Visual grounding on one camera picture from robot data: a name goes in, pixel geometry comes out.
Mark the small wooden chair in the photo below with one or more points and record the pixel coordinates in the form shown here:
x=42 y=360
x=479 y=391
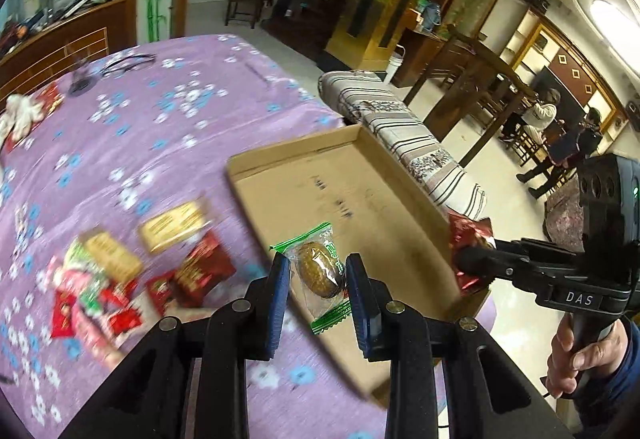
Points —
x=242 y=6

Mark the white plastic bucket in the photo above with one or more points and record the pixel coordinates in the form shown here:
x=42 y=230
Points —
x=397 y=65

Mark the shiny dark red packet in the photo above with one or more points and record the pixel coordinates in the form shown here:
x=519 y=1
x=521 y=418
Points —
x=467 y=234

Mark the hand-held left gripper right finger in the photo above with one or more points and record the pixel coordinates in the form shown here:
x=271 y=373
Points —
x=359 y=304

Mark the blue bag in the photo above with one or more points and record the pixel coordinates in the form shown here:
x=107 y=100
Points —
x=429 y=14

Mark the oval ceiling light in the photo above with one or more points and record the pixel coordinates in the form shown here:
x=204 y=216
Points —
x=607 y=16

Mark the wooden counter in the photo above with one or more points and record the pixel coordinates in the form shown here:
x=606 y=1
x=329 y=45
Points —
x=65 y=44

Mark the wooden display wall cabinet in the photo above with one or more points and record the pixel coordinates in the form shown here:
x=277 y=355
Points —
x=575 y=69

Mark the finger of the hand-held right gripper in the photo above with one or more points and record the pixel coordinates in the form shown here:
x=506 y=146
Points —
x=480 y=261
x=530 y=249

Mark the striped bench cushion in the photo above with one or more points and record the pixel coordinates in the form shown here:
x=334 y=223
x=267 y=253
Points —
x=400 y=129

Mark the dark red snack packet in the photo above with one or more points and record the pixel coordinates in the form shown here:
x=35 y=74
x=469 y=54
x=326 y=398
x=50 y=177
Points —
x=205 y=269

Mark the white gloves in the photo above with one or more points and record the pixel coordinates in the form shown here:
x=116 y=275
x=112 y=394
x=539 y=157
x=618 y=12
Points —
x=20 y=116

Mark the green cookie packet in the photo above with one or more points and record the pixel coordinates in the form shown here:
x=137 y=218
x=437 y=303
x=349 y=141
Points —
x=315 y=269

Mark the shallow cardboard box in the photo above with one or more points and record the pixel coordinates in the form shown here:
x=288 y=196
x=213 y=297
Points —
x=350 y=189

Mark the black eyeglasses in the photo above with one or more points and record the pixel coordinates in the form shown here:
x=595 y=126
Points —
x=127 y=62

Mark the small grey stand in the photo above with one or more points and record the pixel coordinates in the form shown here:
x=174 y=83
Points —
x=80 y=83

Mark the wooden side cabinet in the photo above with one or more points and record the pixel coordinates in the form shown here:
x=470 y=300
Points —
x=420 y=56

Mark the reddish floor rug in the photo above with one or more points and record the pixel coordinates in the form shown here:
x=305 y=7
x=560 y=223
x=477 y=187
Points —
x=562 y=219

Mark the wide pink snack packet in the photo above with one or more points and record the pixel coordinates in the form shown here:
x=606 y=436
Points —
x=95 y=336

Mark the green snack packet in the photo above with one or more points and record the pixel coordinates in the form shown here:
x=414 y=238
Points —
x=89 y=294

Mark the gold snack packet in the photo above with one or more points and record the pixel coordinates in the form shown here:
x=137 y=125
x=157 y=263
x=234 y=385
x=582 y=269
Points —
x=112 y=256
x=172 y=225

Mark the person's right hand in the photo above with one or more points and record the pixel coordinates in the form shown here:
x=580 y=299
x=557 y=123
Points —
x=570 y=364

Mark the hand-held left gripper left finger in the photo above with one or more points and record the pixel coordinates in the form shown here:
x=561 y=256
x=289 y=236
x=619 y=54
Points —
x=279 y=304

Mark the large carved wooden chair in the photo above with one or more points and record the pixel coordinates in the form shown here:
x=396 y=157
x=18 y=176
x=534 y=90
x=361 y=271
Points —
x=465 y=84

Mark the red patterned pouch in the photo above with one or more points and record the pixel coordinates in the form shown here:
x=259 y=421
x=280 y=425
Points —
x=51 y=101

